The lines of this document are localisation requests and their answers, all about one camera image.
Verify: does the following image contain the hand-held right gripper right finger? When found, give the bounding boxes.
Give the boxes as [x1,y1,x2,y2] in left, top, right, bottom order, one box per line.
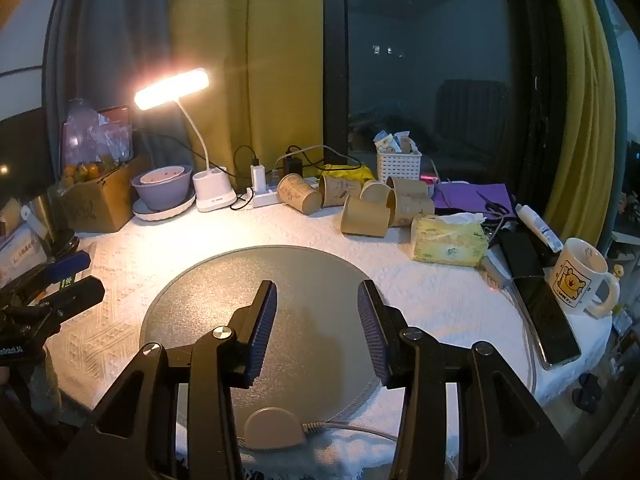
[357,280,583,480]

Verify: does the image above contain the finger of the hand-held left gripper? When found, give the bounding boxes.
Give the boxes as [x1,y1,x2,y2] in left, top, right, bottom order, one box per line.
[20,251,92,293]
[30,276,106,323]

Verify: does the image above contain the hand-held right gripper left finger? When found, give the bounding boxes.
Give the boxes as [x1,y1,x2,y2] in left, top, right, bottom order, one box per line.
[60,280,279,480]

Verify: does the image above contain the white labelled box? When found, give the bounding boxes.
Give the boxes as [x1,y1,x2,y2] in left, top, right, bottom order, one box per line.
[0,200,48,286]

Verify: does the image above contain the white textured tablecloth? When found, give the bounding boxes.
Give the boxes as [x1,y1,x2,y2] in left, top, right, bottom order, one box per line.
[47,200,613,480]

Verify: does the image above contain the cardboard box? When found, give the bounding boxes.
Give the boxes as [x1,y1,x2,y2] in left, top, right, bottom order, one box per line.
[52,152,151,233]

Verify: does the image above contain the round grey heating mat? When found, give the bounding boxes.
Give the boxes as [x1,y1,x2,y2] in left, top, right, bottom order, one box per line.
[139,245,387,451]

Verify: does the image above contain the small orange fruits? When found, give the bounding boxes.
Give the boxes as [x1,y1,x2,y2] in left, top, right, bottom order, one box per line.
[62,157,117,183]

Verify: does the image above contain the white plate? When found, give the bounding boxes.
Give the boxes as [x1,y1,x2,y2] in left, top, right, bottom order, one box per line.
[132,191,197,222]

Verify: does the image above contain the purple bowl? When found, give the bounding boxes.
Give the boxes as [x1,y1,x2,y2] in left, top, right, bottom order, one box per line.
[131,164,194,211]

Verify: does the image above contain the yellow tissue pack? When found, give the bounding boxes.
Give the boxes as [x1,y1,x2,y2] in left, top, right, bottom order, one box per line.
[411,212,489,268]

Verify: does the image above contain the pile of brown paper cups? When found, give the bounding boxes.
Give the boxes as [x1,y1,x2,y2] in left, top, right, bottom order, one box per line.
[277,172,436,239]

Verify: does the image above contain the white inner bowl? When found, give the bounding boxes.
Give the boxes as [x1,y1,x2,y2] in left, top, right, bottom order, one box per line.
[140,169,182,186]

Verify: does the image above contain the white power strip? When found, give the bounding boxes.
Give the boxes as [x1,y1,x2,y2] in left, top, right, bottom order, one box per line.
[247,187,281,209]

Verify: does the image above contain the clear plastic bag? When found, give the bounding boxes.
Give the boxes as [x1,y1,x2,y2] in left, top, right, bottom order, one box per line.
[62,97,136,171]

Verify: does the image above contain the white desk lamp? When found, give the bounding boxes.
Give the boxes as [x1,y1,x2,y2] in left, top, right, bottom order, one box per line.
[134,67,237,212]

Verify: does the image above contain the red box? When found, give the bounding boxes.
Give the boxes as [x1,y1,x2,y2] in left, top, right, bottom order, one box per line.
[97,105,132,127]

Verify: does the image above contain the purple cloth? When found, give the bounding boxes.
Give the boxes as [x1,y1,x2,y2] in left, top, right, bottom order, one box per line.
[432,182,516,222]

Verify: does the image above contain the yellow bag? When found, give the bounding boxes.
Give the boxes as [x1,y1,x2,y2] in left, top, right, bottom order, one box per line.
[320,162,376,184]

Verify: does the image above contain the white plastic basket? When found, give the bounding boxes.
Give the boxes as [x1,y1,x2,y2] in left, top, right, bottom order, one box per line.
[376,146,423,185]

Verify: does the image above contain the black smartphone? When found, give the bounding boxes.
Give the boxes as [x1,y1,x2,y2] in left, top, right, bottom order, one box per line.
[512,275,583,371]

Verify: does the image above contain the black scissors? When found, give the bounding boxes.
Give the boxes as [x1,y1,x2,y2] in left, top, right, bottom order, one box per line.
[479,199,516,217]

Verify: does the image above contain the sachets in basket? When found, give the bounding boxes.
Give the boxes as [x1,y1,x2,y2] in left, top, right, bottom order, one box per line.
[375,130,417,154]

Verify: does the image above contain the white tube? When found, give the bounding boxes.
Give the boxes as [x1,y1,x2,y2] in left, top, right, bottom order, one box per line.
[515,204,565,254]

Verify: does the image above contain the white bear mug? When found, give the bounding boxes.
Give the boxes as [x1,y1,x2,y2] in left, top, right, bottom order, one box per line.
[549,237,621,317]

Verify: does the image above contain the black clip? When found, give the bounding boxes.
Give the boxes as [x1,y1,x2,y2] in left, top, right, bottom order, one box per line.
[572,375,604,414]

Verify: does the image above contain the grey curtain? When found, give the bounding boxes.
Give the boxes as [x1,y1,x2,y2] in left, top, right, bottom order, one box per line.
[44,0,173,161]

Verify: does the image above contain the yellow curtain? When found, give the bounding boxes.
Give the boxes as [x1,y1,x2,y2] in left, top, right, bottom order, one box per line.
[167,0,326,179]
[542,0,632,257]

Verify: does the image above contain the white mat cable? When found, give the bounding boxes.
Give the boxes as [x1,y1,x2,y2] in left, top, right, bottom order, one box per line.
[301,421,401,438]

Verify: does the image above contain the black cable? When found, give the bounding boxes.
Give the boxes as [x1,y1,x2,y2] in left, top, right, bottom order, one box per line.
[229,145,259,211]

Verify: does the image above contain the white charger cable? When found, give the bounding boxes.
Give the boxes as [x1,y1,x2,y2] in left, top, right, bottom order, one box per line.
[286,144,362,167]

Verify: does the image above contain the black window frame post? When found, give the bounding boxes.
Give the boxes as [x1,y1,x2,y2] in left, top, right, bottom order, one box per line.
[322,0,350,161]

